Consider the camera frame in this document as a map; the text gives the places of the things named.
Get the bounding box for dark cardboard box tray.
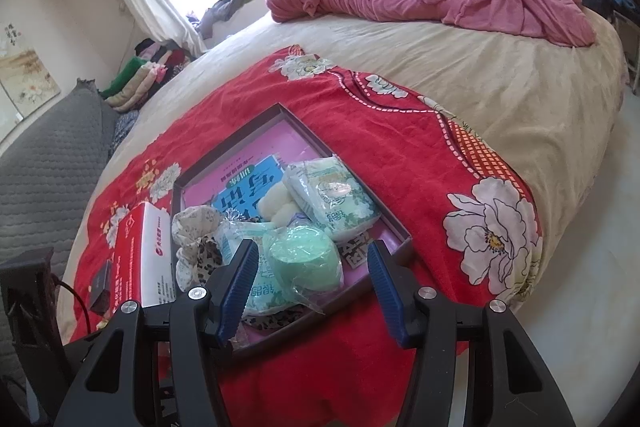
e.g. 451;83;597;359
172;103;413;360

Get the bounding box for white bear purple dress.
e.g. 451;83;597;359
257;184;301;225

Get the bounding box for grey clothes pile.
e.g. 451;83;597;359
192;0;268;38

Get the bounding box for brown leopard print scrunchie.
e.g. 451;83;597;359
244;308;307;333

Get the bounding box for floral wall painting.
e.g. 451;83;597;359
0;22;62;122

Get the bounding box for pink book blue title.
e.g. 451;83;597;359
182;117;401;308

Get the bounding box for small dark grey box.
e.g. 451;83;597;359
90;261;117;312

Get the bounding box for red floral blanket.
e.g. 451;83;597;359
55;44;546;427

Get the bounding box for red tissue pack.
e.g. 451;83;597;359
102;201;176;308

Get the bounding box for black cable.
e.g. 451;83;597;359
50;274;96;340

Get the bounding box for white green tissue packet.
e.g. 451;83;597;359
284;156;382;244

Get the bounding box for dark blue patterned pillow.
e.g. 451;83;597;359
107;112;143;152

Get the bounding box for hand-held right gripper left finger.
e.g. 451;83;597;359
52;237;261;427

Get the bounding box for green sponge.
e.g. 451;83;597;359
265;224;346;313

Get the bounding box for stack of folded clothes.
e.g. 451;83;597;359
100;38;193;110

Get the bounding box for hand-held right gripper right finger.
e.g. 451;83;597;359
366;239;576;427

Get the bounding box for grey quilted headboard cushion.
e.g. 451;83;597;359
0;79;121;388

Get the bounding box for white green wet wipes packet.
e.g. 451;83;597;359
242;274;296;320

